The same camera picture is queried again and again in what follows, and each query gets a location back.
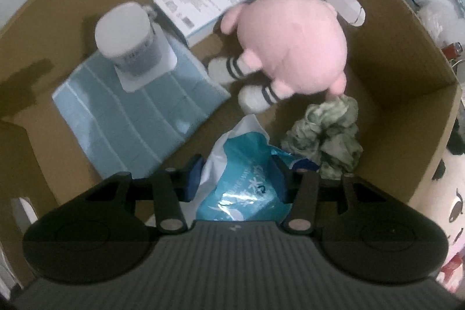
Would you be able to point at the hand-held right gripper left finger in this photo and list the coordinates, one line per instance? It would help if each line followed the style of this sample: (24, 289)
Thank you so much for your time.
(192, 179)

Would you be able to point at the brown cardboard box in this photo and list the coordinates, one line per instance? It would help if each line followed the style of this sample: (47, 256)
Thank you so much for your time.
(381, 70)

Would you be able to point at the toilet paper roll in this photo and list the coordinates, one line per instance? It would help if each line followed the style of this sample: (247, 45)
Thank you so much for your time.
(127, 37)

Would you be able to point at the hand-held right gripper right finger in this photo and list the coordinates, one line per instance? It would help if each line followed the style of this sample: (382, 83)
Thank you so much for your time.
(281, 179)

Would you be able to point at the green fabric scrunchie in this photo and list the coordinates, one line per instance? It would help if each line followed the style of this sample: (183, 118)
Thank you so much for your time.
(327, 135)

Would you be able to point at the pink plush toy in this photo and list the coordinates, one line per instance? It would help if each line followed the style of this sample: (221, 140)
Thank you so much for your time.
(290, 41)

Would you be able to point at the blue white plastic packet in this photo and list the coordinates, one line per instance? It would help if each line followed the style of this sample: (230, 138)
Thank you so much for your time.
(239, 186)

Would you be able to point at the light blue checked towel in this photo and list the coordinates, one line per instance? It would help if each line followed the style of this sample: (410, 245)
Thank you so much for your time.
(127, 114)

